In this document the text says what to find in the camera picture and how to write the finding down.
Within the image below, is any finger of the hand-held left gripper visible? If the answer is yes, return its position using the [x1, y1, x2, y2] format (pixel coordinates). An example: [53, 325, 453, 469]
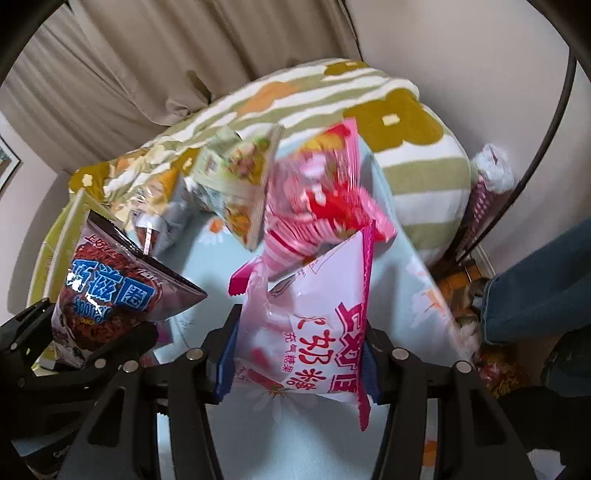
[0, 298, 52, 354]
[14, 323, 158, 393]

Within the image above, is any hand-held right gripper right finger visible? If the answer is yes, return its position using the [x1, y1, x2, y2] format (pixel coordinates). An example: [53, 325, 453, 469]
[362, 325, 539, 480]

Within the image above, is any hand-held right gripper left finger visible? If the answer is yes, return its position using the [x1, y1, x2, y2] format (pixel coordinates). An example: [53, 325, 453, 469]
[62, 302, 244, 480]

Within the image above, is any dark purple snack bag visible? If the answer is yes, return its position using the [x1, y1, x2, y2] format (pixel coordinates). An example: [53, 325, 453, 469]
[50, 210, 208, 370]

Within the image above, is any pink white candy bag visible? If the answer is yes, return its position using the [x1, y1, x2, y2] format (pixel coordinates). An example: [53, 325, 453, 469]
[229, 219, 375, 432]

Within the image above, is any yellow cardboard box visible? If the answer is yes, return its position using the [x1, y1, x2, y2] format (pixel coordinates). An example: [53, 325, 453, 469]
[28, 189, 93, 370]

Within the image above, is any pile of snack packets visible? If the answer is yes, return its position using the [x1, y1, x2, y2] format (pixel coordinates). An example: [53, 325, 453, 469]
[104, 117, 398, 280]

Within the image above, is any light blue floral tablecloth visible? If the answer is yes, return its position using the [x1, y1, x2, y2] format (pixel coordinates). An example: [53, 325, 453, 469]
[124, 138, 476, 480]

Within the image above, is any colourful patterned cloth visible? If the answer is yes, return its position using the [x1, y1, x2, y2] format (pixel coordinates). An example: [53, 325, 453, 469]
[434, 258, 532, 398]

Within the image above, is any person's leg in jeans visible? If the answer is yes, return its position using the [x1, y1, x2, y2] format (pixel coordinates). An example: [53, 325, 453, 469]
[482, 219, 591, 344]

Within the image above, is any striped floral blanket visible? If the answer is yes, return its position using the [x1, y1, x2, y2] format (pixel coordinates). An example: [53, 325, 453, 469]
[69, 58, 478, 264]

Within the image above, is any white plastic bag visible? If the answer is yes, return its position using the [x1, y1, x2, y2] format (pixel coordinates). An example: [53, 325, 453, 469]
[471, 143, 515, 195]

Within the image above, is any beige curtain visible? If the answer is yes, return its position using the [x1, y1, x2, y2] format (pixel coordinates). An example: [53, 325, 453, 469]
[0, 0, 365, 134]

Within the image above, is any wall poster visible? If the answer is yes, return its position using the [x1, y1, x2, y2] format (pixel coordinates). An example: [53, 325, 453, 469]
[0, 136, 21, 192]

